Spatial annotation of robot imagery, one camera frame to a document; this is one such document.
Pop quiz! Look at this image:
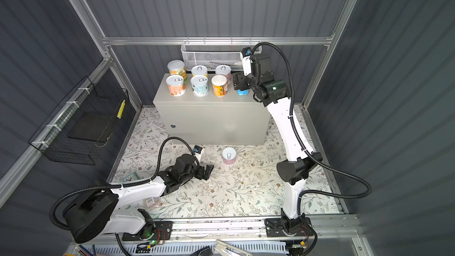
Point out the gold sardine tin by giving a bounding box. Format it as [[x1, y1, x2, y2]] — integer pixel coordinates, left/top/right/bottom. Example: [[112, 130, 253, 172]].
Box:
[[237, 90, 249, 96]]

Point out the pink label can front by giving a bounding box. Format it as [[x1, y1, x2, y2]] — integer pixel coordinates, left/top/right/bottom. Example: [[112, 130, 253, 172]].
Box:
[[215, 65, 232, 84]]

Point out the pink label can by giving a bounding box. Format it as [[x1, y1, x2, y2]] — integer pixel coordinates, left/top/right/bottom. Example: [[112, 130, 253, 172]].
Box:
[[222, 147, 237, 165], [215, 65, 232, 84]]

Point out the orange can plain lid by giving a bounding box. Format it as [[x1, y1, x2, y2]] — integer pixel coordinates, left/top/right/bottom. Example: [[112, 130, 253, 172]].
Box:
[[212, 75, 228, 97]]

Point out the pink label can back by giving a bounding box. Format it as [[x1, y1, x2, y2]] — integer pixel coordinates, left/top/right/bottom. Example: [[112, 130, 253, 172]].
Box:
[[222, 147, 237, 165]]

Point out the blue grey label can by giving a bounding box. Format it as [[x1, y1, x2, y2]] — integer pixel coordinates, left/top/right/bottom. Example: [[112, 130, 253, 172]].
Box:
[[190, 75, 208, 97]]

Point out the yellow label can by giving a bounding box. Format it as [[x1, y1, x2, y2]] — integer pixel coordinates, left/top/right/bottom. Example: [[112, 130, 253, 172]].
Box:
[[191, 65, 208, 77]]

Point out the orange peach label can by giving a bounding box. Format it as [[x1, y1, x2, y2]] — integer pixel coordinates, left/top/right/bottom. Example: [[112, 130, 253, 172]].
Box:
[[166, 75, 186, 97]]

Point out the green orange label can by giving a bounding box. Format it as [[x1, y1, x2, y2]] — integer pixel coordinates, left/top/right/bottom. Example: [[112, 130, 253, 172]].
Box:
[[167, 60, 187, 83]]

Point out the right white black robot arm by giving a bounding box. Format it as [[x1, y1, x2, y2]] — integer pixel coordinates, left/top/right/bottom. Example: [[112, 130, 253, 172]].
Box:
[[232, 50, 316, 237]]

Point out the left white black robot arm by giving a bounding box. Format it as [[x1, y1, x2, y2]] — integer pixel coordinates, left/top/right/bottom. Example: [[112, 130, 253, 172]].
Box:
[[63, 154, 214, 244]]

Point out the grey metal cabinet box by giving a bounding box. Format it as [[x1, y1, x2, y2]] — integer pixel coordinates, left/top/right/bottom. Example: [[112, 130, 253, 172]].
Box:
[[153, 73, 271, 145]]

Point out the small clear plastic box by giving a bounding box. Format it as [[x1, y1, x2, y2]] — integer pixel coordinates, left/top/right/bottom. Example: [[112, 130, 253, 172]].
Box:
[[144, 197, 161, 209]]

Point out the yellow tag on basket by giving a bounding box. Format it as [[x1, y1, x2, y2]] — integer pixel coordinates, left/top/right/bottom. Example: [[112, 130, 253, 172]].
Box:
[[117, 100, 126, 119]]

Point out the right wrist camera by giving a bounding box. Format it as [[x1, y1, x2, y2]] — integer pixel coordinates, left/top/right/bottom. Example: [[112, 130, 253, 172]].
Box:
[[241, 47, 261, 77]]

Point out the white wire mesh basket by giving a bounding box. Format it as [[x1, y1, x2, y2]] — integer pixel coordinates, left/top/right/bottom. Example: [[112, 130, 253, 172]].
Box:
[[181, 42, 254, 71]]

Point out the black wire wall basket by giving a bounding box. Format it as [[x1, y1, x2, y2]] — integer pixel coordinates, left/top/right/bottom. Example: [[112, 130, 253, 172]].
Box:
[[28, 78, 129, 165]]

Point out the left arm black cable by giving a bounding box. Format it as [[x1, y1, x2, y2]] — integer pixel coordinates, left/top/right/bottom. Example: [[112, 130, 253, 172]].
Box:
[[49, 136, 194, 231]]

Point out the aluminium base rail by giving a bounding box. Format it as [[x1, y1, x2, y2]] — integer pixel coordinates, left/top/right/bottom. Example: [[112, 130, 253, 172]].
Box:
[[76, 216, 360, 244]]

